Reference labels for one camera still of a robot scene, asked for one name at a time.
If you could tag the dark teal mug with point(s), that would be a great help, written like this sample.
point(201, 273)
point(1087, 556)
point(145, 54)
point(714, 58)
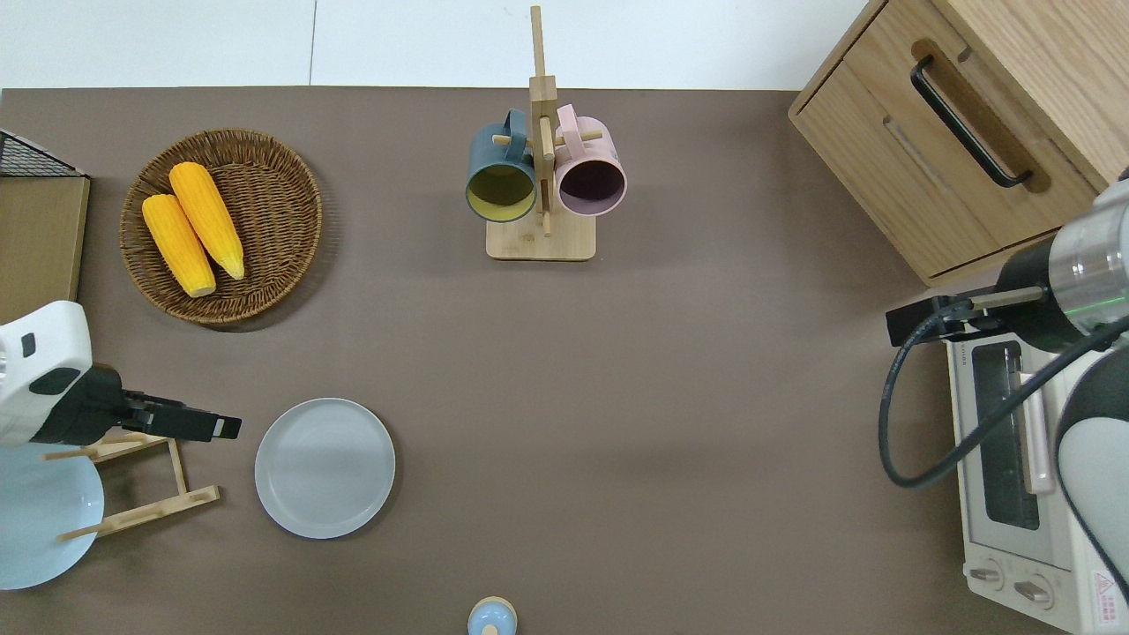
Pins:
point(498, 154)

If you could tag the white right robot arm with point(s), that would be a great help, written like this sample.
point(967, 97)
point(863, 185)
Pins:
point(1098, 256)

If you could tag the wooden cabinet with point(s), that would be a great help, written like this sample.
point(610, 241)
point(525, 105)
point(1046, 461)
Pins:
point(882, 150)

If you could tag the light wooden board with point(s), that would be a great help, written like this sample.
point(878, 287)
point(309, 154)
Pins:
point(40, 247)

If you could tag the blue call bell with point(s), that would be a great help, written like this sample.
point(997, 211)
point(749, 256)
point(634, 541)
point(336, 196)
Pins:
point(492, 617)

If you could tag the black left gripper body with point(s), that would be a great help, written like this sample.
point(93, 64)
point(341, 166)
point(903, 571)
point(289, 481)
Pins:
point(97, 414)

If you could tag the large brown table mat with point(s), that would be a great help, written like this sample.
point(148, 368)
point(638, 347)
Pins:
point(661, 397)

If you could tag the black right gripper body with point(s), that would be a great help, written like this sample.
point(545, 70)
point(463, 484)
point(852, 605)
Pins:
point(1036, 300)

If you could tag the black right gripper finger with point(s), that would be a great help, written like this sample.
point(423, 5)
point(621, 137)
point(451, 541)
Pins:
point(935, 333)
point(922, 313)

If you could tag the pink mug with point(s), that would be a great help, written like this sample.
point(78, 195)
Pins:
point(593, 150)

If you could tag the light blue plate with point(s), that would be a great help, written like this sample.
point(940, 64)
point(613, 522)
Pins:
point(40, 529)

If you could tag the yellow corn cob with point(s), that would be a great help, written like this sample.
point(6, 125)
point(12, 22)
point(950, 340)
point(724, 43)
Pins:
point(176, 242)
point(207, 216)

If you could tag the brown wicker basket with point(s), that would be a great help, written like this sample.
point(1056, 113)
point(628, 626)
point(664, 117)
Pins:
point(273, 229)

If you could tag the white toaster oven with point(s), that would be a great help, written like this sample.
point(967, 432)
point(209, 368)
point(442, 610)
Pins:
point(1005, 564)

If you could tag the wooden mug tree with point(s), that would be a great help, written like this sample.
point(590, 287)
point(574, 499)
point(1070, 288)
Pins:
point(540, 238)

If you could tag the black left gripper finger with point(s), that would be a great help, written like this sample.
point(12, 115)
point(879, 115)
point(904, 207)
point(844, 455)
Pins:
point(227, 429)
point(176, 423)

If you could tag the wooden plate rack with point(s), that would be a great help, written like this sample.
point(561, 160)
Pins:
point(141, 510)

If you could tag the gray plate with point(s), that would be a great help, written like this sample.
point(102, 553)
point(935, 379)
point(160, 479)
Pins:
point(325, 467)

